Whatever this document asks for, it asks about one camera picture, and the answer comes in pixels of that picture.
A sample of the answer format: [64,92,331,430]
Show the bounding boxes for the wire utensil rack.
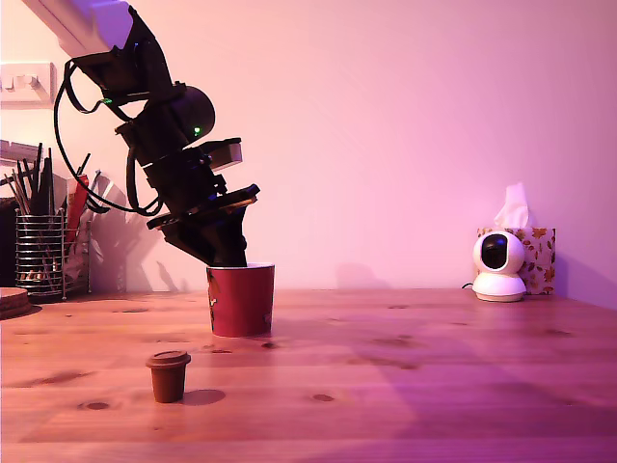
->
[14,214,93,303]

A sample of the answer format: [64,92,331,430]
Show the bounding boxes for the round cork trivet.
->
[0,286,31,320]

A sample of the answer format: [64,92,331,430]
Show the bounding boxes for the white tissue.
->
[493,182,531,230]

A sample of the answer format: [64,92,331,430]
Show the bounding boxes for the white wall switch plate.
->
[0,61,58,111]

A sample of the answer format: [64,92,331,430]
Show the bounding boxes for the flat black cable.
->
[64,57,131,122]

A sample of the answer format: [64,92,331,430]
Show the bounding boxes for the light brown coffee capsule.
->
[146,350,193,404]

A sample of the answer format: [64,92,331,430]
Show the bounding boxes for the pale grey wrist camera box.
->
[195,137,244,176]

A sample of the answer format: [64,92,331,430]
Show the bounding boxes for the small white round camera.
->
[471,231,527,304]

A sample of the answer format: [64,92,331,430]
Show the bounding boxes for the dark box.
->
[0,197,18,289]

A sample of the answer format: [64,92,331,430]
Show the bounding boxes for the long thin black cable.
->
[52,57,163,217]

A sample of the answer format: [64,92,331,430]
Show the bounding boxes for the brown chopstick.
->
[4,174,31,217]

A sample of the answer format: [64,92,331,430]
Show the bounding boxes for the black chopstick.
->
[32,142,44,204]

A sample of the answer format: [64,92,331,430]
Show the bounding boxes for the black spatula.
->
[40,148,58,217]

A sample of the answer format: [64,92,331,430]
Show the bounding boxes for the leaf print tissue box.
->
[477,228,557,296]

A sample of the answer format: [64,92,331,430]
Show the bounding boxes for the red utensil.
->
[67,176,92,245]

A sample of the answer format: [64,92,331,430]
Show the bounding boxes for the metal tongs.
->
[89,169,117,216]

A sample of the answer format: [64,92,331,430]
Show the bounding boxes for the white wall rail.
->
[0,139,43,168]

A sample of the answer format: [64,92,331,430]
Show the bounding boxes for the red coffee cup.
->
[206,262,278,339]

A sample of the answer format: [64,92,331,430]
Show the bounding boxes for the short thick black cable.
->
[125,144,164,217]

